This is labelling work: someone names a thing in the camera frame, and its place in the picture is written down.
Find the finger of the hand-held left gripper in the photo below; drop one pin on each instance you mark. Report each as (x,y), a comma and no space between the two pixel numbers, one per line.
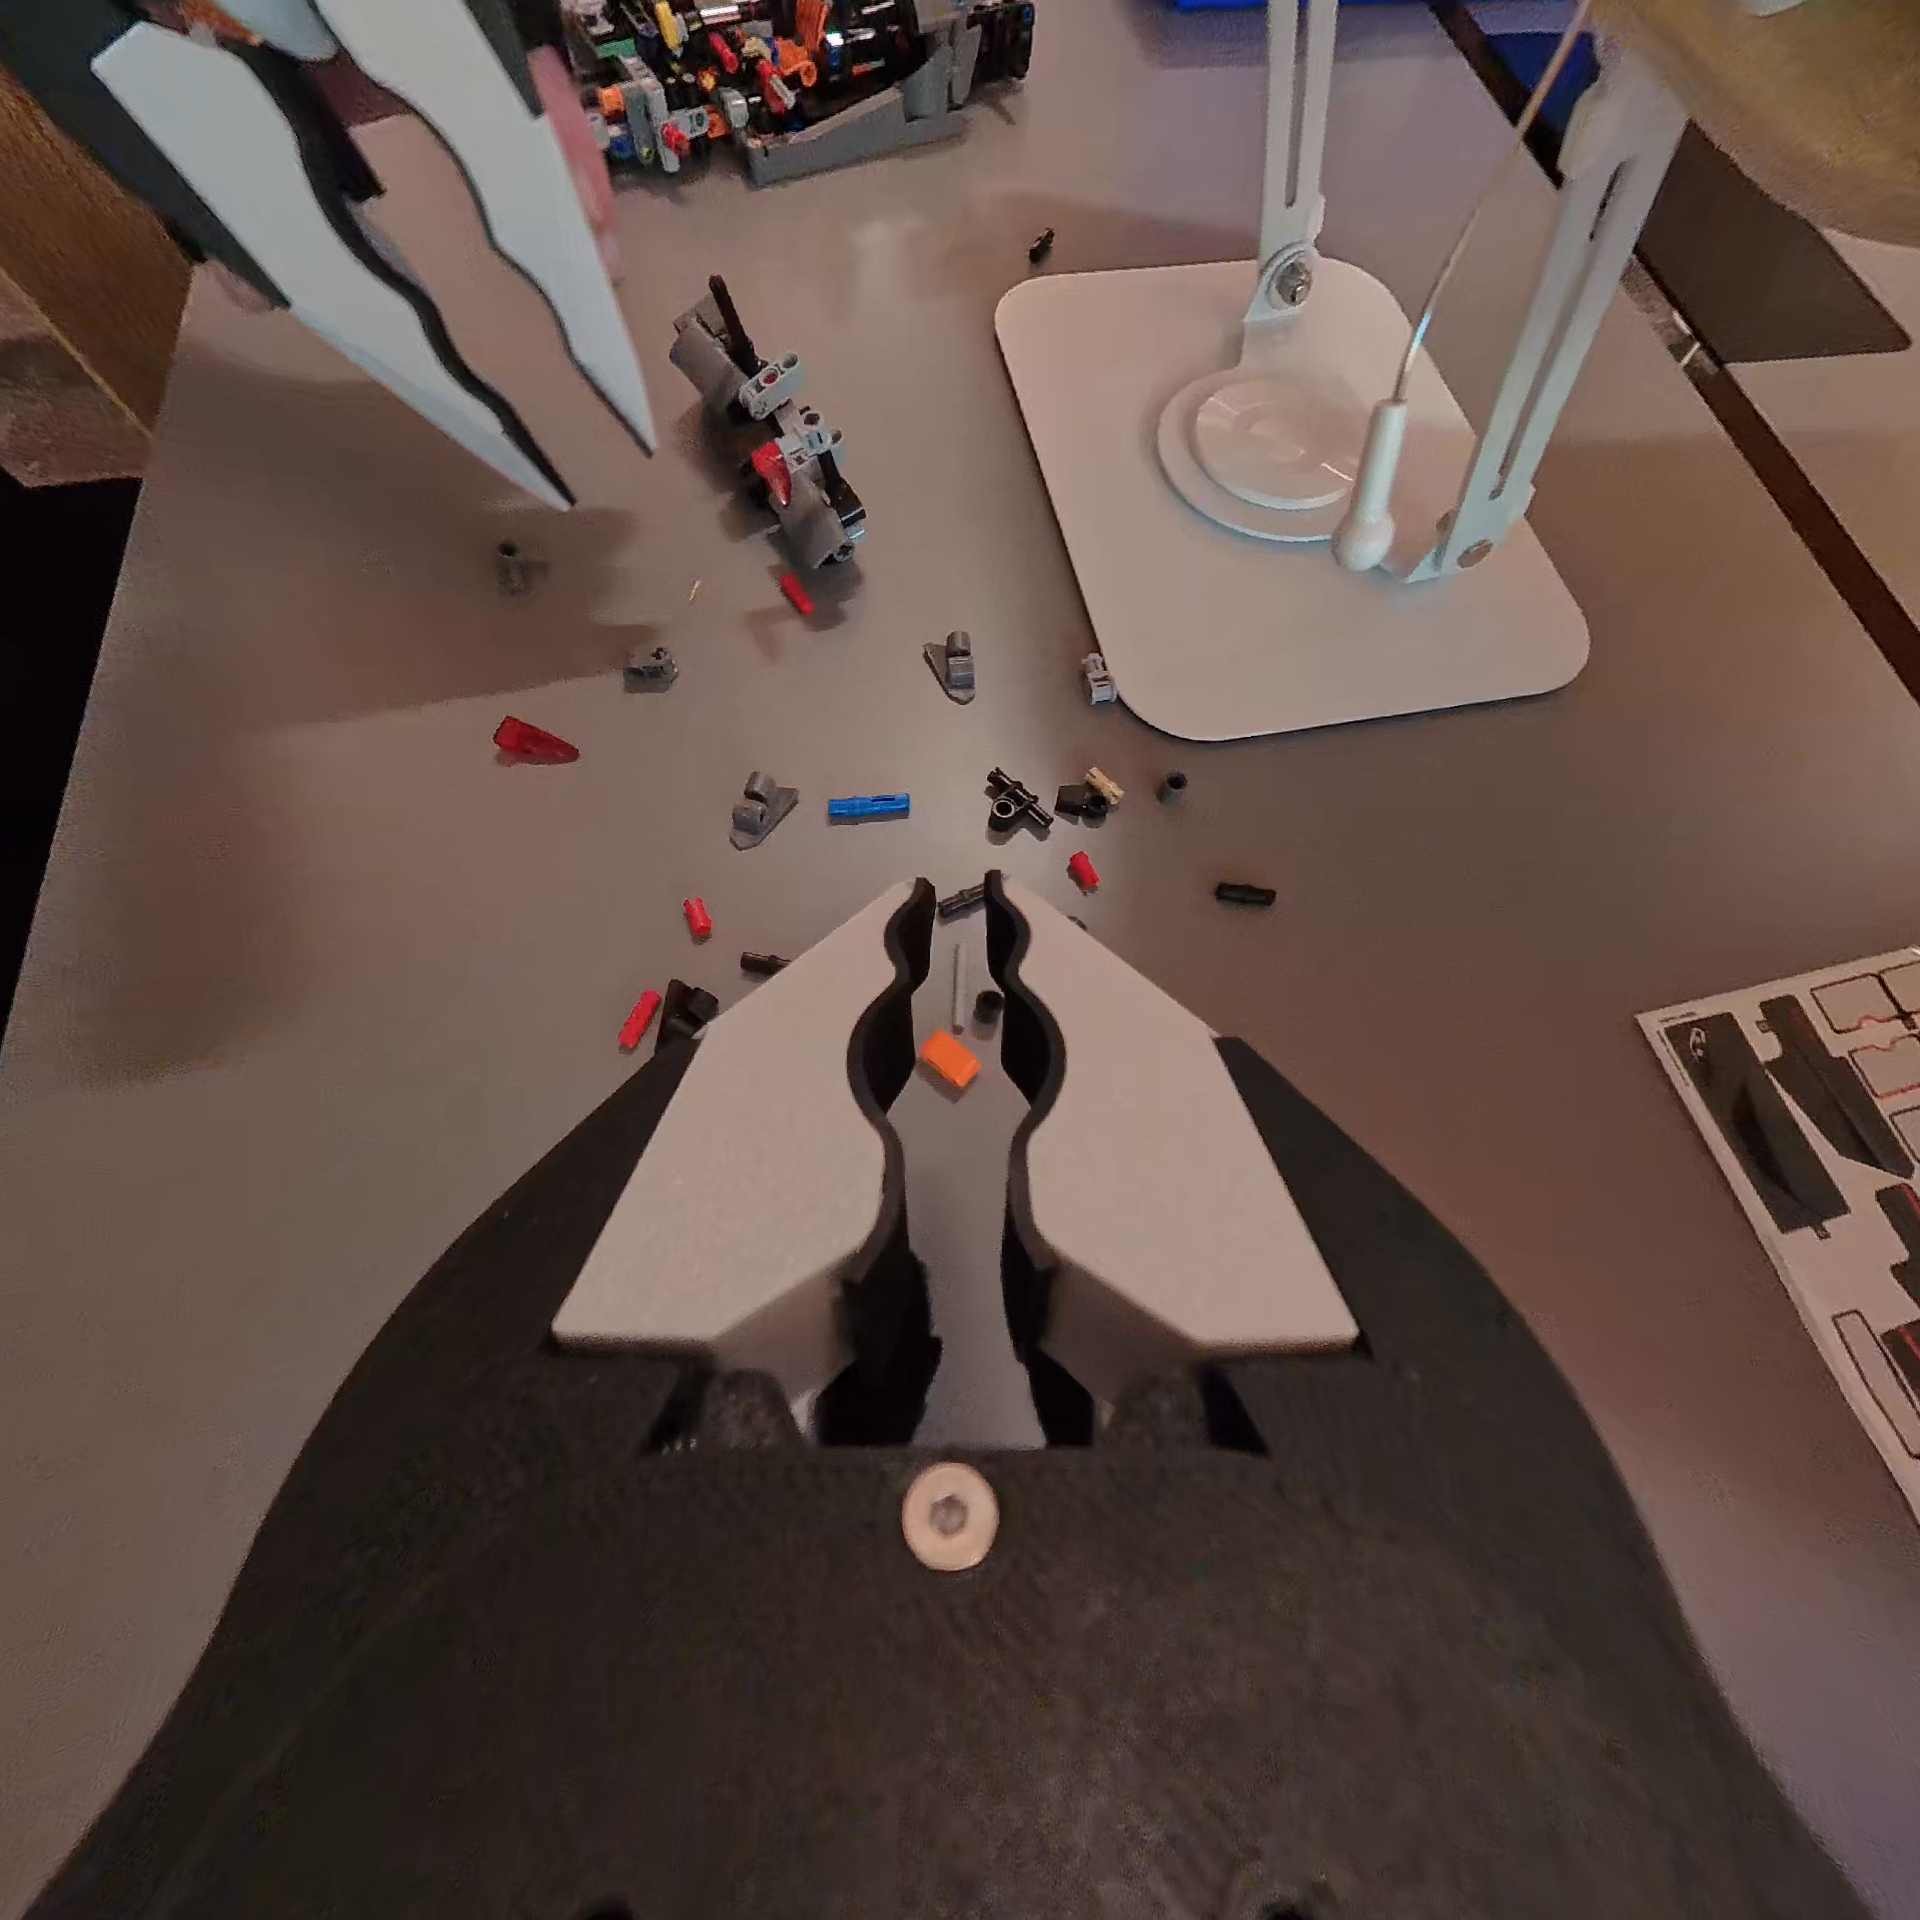
(511,211)
(300,271)

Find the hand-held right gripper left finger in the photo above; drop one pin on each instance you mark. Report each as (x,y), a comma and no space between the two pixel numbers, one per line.
(720,1184)

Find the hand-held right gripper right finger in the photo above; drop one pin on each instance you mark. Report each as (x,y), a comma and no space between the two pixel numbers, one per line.
(1185,1201)

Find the grey lego subassembly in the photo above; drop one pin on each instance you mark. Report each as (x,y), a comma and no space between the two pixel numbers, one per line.
(772,450)

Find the red lego axle pin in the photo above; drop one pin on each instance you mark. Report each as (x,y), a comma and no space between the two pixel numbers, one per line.
(795,595)

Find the red translucent lego wedge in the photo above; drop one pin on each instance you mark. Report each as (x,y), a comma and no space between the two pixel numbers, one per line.
(532,742)

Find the light grey lego connector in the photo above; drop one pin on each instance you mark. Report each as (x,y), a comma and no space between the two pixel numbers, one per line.
(1099,678)

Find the black lego panel piece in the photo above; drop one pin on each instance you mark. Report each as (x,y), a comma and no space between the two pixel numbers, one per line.
(687,1009)

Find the long red lego axle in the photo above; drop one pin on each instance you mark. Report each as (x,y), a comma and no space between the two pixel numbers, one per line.
(640,1019)

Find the orange lego piece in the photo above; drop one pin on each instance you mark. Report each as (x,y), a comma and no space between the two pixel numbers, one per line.
(948,1059)

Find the lego car chassis assembly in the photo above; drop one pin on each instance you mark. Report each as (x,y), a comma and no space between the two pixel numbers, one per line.
(779,75)

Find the dark grey lego connector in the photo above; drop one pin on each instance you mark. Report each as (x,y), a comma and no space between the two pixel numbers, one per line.
(514,568)

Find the grey lego wedge panel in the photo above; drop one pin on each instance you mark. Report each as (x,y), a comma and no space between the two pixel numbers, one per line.
(761,810)
(953,664)

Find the long blue lego pin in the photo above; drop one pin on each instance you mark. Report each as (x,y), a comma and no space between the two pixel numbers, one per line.
(868,808)

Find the black lego pin connector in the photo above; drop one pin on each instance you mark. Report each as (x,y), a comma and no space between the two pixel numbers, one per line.
(1080,802)

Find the black lego cross connector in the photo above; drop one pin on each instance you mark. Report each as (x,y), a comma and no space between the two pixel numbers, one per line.
(1015,801)

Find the grey lego axle connector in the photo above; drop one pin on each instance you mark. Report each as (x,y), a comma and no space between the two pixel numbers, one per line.
(652,667)

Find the lego sticker sheet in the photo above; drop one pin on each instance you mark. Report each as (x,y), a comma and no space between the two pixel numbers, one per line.
(1816,1154)

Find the white metal book stand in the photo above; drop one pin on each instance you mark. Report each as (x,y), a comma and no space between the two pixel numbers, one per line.
(1319,569)

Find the dark flat sheet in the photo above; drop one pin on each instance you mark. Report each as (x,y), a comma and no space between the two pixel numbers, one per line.
(1786,271)

